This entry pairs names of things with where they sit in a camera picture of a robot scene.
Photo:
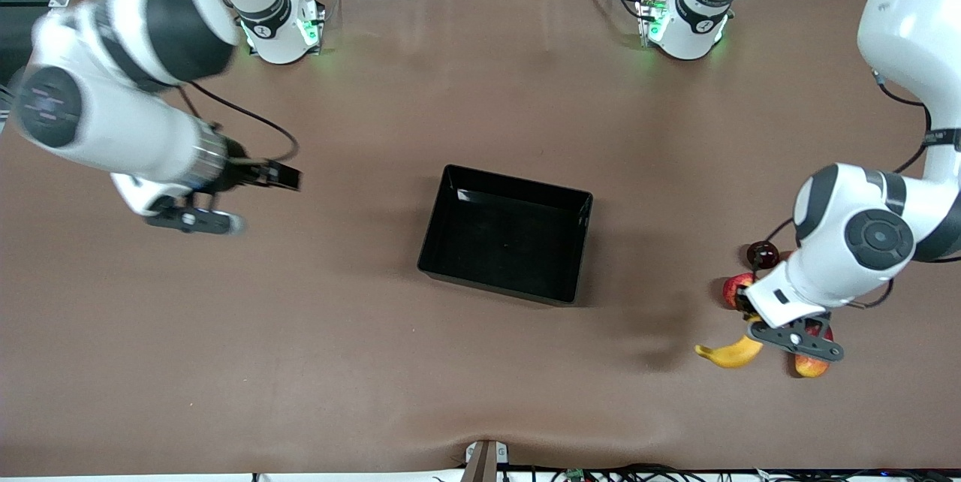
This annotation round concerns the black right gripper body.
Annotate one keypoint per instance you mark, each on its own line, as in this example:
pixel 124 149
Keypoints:
pixel 239 171

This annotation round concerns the red yellow apple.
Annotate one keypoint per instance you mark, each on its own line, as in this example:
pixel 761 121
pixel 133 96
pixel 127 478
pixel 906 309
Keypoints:
pixel 734 288

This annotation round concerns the yellow banana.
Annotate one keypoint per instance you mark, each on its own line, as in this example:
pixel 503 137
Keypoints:
pixel 728 354

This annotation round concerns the black plastic box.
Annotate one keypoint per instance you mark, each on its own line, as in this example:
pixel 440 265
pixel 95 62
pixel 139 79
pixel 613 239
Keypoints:
pixel 503 242

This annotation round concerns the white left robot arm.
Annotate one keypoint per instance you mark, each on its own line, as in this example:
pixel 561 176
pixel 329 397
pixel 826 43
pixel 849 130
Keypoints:
pixel 901 16

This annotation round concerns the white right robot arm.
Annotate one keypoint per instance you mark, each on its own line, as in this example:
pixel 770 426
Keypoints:
pixel 112 122

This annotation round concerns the dark red plum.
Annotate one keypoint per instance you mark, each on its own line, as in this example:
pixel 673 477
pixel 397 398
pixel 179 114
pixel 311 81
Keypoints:
pixel 764 254

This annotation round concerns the red yellow mango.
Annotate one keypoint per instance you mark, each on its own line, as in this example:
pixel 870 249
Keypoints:
pixel 811 367

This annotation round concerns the table cover mat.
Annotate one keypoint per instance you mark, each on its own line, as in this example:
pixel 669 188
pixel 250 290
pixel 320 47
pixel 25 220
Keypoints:
pixel 375 362

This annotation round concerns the small green circuit board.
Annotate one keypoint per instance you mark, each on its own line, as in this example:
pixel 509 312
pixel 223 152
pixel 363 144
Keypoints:
pixel 575 474

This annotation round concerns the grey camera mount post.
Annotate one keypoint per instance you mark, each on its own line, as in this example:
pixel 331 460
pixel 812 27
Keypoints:
pixel 484 463

